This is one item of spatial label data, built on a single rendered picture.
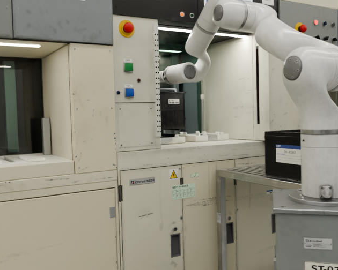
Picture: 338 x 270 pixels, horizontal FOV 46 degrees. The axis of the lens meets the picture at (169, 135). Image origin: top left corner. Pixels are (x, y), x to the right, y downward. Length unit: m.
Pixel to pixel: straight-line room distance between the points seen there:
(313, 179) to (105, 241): 0.83
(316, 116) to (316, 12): 1.24
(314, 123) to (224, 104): 1.11
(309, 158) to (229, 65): 1.12
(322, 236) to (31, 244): 0.96
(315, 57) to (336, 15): 1.35
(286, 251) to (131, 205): 0.72
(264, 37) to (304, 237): 0.60
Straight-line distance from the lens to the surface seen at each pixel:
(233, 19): 1.38
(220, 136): 2.07
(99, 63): 1.55
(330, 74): 1.14
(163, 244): 1.74
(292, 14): 2.19
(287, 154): 1.56
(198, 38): 1.62
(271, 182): 1.54
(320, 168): 1.15
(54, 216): 1.52
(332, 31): 2.41
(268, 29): 1.30
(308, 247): 1.12
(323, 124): 1.14
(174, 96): 1.92
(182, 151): 1.71
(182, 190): 1.73
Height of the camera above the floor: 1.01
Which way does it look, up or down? 3 degrees down
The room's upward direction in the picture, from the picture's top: 2 degrees counter-clockwise
